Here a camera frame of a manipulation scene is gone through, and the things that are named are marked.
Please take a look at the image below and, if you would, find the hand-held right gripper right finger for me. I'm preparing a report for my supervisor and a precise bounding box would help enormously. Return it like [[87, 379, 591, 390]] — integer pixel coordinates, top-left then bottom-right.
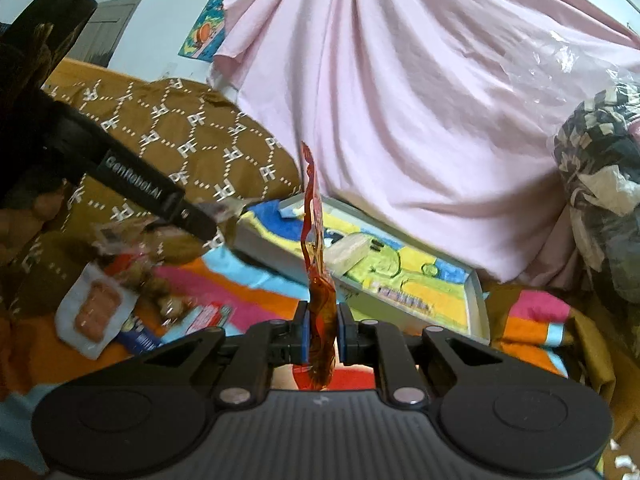
[[336, 304, 512, 409]]

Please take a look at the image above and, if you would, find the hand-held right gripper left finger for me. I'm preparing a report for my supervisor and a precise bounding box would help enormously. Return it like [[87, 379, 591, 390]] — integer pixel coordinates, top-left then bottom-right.
[[134, 301, 308, 409]]

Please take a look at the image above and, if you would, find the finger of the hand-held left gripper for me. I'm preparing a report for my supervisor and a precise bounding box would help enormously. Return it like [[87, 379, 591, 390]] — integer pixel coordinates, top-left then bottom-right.
[[170, 192, 219, 242]]

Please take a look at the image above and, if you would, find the red orange snack packet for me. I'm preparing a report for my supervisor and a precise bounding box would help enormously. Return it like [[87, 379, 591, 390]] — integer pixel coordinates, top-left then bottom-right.
[[299, 141, 337, 392]]

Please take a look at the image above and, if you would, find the clear packet of speckled eggs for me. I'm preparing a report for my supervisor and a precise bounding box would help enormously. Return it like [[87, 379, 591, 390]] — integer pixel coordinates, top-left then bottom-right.
[[92, 199, 244, 318]]

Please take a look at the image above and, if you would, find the grey tray with cartoon print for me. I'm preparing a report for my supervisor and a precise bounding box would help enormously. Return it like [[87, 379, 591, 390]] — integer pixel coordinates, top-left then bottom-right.
[[235, 195, 491, 346]]

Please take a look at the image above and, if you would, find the cartoon printed blanket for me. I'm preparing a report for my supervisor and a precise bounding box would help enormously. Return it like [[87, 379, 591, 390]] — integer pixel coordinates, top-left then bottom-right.
[[0, 200, 573, 480]]

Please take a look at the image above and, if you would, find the white wrapped snack packet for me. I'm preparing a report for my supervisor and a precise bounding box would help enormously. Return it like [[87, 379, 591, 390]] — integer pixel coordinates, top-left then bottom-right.
[[331, 236, 377, 274]]

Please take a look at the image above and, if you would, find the red and white candy packet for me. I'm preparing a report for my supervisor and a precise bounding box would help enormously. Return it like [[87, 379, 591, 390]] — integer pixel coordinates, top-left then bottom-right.
[[184, 301, 236, 337]]

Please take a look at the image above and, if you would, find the brown patterned pillow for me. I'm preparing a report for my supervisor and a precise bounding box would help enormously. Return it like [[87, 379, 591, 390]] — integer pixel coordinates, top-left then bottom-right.
[[0, 57, 304, 313]]

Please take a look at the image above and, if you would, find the grey door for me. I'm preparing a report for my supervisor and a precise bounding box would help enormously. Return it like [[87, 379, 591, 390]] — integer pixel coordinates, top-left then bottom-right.
[[65, 0, 144, 68]]

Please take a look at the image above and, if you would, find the blue snack packet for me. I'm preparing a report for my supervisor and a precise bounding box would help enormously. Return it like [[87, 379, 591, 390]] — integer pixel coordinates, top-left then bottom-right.
[[116, 310, 163, 357]]

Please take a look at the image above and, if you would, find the white sausage packet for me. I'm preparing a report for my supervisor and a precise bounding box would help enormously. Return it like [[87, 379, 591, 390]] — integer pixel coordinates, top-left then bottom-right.
[[54, 260, 139, 359]]

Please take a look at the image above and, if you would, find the pink bed sheet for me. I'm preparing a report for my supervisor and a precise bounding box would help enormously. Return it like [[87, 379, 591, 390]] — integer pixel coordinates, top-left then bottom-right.
[[207, 0, 640, 283]]

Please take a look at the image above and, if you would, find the clear plastic bag of clothes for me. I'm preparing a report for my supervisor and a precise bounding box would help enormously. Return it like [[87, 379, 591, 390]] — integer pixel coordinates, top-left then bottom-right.
[[520, 25, 640, 306]]

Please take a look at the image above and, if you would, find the wall poster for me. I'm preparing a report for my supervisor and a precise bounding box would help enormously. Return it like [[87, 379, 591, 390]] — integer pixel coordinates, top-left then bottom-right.
[[177, 0, 263, 64]]

